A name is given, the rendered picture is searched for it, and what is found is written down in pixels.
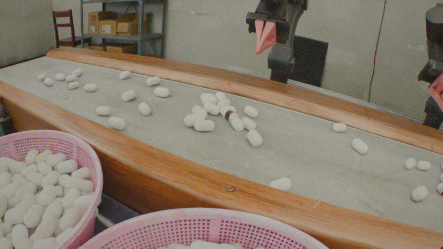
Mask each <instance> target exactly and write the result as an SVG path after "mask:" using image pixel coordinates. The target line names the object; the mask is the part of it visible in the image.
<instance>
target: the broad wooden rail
mask: <svg viewBox="0 0 443 249"><path fill-rule="evenodd" d="M46 57H50V58H55V59H61V60H66V61H72V62H77V63H83V64H88V65H94V66H98V67H104V68H109V69H114V70H120V71H129V72H130V73H135V74H140V75H145V76H150V77H158V78H160V79H165V80H170V81H174V82H179V83H185V84H189V85H194V86H199V87H203V88H208V89H212V90H216V91H221V92H225V93H229V94H233V95H237V96H241V97H245V98H249V99H253V100H257V101H260V102H264V103H267V104H271V105H275V106H278V107H282V108H286V109H289V110H293V111H296V112H300V113H303V114H307V115H310V116H314V117H317V118H321V119H324V120H328V121H331V122H335V123H344V124H345V125H346V126H349V127H352V128H355V129H359V130H362V131H365V132H369V133H372V134H375V135H378V136H381V137H385V138H388V139H391V140H394V141H398V142H401V143H404V144H407V145H411V146H414V147H417V148H420V149H424V150H427V151H430V152H433V153H437V154H440V155H443V131H441V130H438V129H435V128H432V127H429V126H426V125H422V124H419V123H416V122H413V121H409V120H406V119H403V118H400V117H397V116H394V115H391V114H387V113H384V112H381V111H378V110H375V109H371V108H368V107H365V106H362V105H358V104H355V103H352V102H349V101H346V100H342V99H339V98H335V97H332V96H329V95H325V94H322V93H318V92H315V91H311V90H307V89H304V88H300V87H296V86H293V85H289V84H285V83H280V82H276V81H272V80H268V79H264V78H260V77H256V76H252V75H248V74H243V73H239V72H234V71H228V70H224V69H219V68H214V67H209V66H203V65H198V64H192V63H186V62H180V61H173V60H168V59H161V58H154V57H147V56H140V55H132V54H125V53H117V52H109V51H101V50H93V49H84V48H75V47H66V46H64V47H60V48H56V49H52V50H50V51H49V52H48V53H47V55H46Z"/></svg>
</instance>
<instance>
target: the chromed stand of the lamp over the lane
mask: <svg viewBox="0 0 443 249"><path fill-rule="evenodd" d="M14 131H15V130H14V126H13V123H12V120H11V117H10V116H8V115H7V114H6V112H5V108H4V105H3V101H2V98H1V94H0V132H1V133H2V134H4V135H5V136H6V135H8V134H10V133H12V132H14Z"/></svg>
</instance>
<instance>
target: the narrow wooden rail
mask: <svg viewBox="0 0 443 249"><path fill-rule="evenodd" d="M0 94H1V98H2V101H3V105H4V108H5V112H6V114H7V115H8V116H10V117H11V120H12V123H13V126H14V130H15V132H17V133H18V132H24V131H31V130H55V131H61V132H66V133H69V134H72V135H74V136H77V137H79V138H80V139H82V140H83V141H85V142H86V143H87V144H88V145H90V147H92V148H93V150H94V151H95V152H96V154H97V156H98V158H99V160H100V164H101V168H102V173H103V188H102V193H104V194H106V195H107V196H109V197H111V198H113V199H114V200H116V201H118V202H119V203H121V204H123V205H124V206H126V207H128V208H130V209H131V210H133V211H135V212H137V213H139V214H140V215H144V214H148V213H152V212H157V211H163V210H170V209H179V208H220V209H229V210H236V211H242V212H248V213H252V214H257V215H261V216H264V217H268V218H271V219H274V220H277V221H280V222H283V223H285V224H288V225H290V226H292V227H294V228H297V229H299V230H301V231H302V232H304V233H306V234H308V235H310V236H311V237H313V238H315V239H316V240H318V241H319V242H321V243H322V244H323V245H325V246H326V247H327V248H329V249H440V248H441V247H442V246H443V233H441V232H437V231H433V230H430V229H426V228H422V227H418V226H414V225H410V224H406V223H402V222H398V221H395V220H391V219H387V218H383V217H379V216H375V215H371V214H367V213H364V212H360V211H356V210H353V209H349V208H345V207H340V206H337V205H333V204H329V203H326V202H322V201H318V200H315V199H311V198H308V197H304V196H300V195H297V194H293V193H290V192H286V191H283V190H280V189H276V188H273V187H269V186H266V185H263V184H259V183H257V182H253V181H250V180H247V179H244V178H241V177H237V176H234V175H231V174H228V173H225V172H222V171H219V170H216V169H213V168H210V167H207V166H204V165H201V164H199V163H196V162H193V161H190V160H188V159H185V158H182V157H180V156H177V155H174V154H172V153H169V152H167V151H164V150H161V149H159V148H156V147H154V146H151V145H149V144H146V143H144V142H141V141H139V140H137V139H134V138H132V137H129V136H127V135H124V134H122V133H120V132H117V131H115V130H112V129H110V128H108V127H105V126H103V125H101V124H98V123H96V122H94V121H91V120H89V119H87V118H84V117H82V116H80V115H77V114H75V113H73V112H71V111H68V110H66V109H64V108H61V107H59V106H57V105H55V104H52V103H50V102H48V101H46V100H43V99H41V98H39V97H37V96H35V95H32V94H30V93H28V92H26V91H23V90H21V89H19V88H17V87H15V86H12V85H10V84H8V83H6V82H3V81H1V80H0Z"/></svg>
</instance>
